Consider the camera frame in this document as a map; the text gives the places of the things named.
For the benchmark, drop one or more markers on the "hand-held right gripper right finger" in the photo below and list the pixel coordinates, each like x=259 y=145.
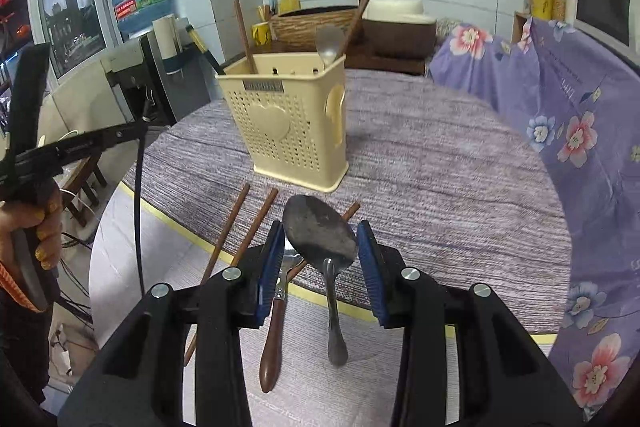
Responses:
x=372 y=267

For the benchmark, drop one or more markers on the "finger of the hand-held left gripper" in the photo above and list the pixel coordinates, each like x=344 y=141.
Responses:
x=100 y=139

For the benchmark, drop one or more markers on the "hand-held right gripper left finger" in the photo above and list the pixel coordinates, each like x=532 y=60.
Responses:
x=270 y=267

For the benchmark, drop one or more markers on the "large metal spoon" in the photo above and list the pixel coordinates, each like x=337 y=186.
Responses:
x=320 y=232

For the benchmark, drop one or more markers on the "black chopstick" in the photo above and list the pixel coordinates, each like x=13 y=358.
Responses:
x=207 y=54
x=140 y=207

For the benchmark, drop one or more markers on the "cream plastic utensil holder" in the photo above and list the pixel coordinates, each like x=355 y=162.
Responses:
x=280 y=132

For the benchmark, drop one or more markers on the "small metal spoon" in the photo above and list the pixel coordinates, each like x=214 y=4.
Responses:
x=327 y=44

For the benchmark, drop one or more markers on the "person's left hand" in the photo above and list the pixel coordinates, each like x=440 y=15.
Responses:
x=50 y=219

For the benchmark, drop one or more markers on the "wooden stool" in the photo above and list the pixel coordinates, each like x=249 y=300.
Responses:
x=85 y=187

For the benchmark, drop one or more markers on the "water dispenser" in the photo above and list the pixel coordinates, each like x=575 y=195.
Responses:
x=165 y=92

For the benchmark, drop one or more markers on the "teal cup holder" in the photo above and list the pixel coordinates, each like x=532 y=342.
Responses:
x=177 y=63

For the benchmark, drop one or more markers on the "white paper cup stack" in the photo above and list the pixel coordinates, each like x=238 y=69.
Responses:
x=165 y=34

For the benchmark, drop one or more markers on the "yellow cup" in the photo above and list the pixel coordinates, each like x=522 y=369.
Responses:
x=261 y=34

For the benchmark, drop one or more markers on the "dark wooden sink cabinet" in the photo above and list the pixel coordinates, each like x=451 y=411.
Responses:
x=395 y=47

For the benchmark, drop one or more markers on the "purple floral cloth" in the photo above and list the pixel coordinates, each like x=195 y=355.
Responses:
x=590 y=217

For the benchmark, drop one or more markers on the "woven basket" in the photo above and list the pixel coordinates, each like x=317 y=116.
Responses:
x=300 y=29

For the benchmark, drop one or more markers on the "yellow dish soap bottle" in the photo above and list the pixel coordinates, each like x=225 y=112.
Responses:
x=289 y=2

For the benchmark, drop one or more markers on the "white microwave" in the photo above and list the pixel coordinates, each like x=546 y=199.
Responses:
x=607 y=12

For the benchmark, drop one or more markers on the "window with metal frame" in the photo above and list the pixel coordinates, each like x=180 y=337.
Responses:
x=70 y=7

